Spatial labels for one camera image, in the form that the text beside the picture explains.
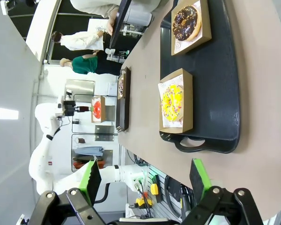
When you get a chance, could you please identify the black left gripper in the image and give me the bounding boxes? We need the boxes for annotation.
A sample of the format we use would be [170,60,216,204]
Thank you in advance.
[63,100,93,116]

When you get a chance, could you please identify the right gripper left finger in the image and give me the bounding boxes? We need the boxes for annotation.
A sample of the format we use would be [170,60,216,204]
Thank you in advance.
[28,157,106,225]

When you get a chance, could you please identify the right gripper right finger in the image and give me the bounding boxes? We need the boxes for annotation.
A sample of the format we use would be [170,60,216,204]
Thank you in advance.
[181,157,265,225]

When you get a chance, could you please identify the red glazed donut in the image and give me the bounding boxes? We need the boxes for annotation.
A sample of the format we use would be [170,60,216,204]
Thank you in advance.
[93,100,102,117]

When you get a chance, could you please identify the brown cardboard food box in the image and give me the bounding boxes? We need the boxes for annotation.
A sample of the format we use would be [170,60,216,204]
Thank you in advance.
[91,95,106,124]
[170,0,213,56]
[158,67,193,135]
[117,69,128,100]

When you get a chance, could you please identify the yellow sprinkle donut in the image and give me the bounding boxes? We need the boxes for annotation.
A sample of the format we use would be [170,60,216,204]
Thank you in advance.
[161,84,185,123]

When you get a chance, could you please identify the black serving tray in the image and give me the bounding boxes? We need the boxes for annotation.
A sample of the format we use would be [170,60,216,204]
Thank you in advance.
[109,0,133,49]

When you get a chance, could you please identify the chocolate sprinkle donut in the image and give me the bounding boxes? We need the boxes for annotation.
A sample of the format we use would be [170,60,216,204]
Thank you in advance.
[172,5,202,42]

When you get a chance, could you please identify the person's left forearm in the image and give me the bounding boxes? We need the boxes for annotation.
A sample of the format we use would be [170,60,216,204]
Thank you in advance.
[100,4,120,21]

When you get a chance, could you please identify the person's left hand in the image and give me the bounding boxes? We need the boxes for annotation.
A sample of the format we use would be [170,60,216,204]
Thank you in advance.
[106,16,116,36]

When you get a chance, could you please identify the steel cabinet panel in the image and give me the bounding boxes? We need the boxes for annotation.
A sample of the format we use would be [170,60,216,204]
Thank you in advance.
[65,79,96,97]

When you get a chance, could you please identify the folded blue jeans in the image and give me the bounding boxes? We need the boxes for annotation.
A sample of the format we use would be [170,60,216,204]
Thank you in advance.
[74,146,105,157]

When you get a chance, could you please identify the person in green top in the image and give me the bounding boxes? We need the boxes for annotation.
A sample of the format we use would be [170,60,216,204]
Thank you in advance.
[59,54,124,76]

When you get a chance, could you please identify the small white device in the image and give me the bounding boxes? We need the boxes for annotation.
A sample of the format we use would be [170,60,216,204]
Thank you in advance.
[105,47,123,62]

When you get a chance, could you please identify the person in white shirt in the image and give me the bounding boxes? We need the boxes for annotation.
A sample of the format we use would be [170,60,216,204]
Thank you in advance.
[51,30,105,52]

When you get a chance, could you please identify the ceiling light panel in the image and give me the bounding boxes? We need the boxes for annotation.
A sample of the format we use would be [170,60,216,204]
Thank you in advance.
[0,106,20,120]

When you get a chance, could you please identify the white paper sheet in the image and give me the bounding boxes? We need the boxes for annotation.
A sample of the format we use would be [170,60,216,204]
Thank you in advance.
[87,18,110,33]

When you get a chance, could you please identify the person in beige sweater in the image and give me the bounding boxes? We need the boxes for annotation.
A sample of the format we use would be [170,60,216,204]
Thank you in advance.
[69,0,162,19]

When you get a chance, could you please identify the white cylindrical air purifier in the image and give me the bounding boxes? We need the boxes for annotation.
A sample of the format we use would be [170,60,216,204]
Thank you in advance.
[123,7,155,30]

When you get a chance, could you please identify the brown plastic tray with handles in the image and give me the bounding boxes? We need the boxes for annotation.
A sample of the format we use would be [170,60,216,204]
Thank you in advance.
[115,66,132,132]

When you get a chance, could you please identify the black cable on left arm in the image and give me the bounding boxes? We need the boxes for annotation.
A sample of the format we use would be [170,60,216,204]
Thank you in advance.
[93,182,111,204]

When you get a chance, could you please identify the black coiled cable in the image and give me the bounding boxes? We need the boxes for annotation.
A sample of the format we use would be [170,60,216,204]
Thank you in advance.
[165,175,193,217]

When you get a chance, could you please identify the grey slotted wall panel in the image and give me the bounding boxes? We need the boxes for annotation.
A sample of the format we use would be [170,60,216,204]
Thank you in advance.
[125,164,186,225]

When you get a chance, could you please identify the black plastic tray with handles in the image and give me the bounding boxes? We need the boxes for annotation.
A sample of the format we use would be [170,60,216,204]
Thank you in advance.
[159,0,241,154]

